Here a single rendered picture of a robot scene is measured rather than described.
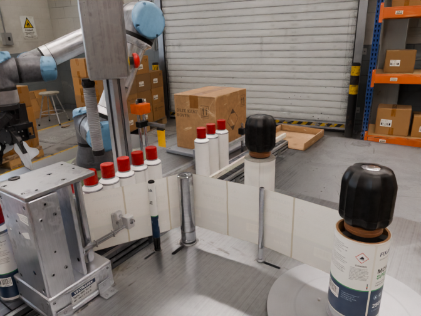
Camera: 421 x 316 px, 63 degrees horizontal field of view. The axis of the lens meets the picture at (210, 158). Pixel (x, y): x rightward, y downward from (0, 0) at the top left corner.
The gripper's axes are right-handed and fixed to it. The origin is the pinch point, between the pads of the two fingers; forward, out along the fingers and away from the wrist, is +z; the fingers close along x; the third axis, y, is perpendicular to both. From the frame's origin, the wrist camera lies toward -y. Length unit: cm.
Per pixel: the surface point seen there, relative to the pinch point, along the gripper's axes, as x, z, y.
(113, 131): -29.3, -10.9, 14.8
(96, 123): -33.8, -16.4, 3.4
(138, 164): -44.3, -5.1, 6.1
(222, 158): -52, 6, 47
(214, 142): -51, -2, 41
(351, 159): -94, 16, 95
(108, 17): -42, -42, 4
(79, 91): 279, 27, 298
